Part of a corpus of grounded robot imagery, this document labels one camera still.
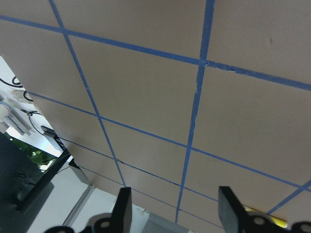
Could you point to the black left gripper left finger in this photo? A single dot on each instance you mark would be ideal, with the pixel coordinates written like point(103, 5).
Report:
point(121, 218)

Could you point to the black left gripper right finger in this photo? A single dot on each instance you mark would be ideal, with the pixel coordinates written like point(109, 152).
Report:
point(231, 213)

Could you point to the black monitor stand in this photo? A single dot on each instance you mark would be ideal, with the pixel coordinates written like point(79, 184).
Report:
point(24, 189)

